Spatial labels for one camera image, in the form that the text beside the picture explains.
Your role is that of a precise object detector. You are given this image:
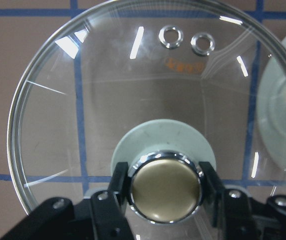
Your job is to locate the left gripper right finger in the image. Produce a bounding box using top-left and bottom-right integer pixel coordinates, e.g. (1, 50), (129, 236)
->
(198, 161), (286, 240)

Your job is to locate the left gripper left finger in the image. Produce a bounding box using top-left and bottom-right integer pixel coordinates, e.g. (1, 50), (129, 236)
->
(2, 162), (135, 240)

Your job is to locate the glass pot lid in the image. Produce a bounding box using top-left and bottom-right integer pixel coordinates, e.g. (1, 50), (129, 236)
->
(6, 0), (286, 223)

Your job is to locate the pale green cooking pot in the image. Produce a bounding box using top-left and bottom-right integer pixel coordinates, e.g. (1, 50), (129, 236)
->
(256, 19), (286, 201)

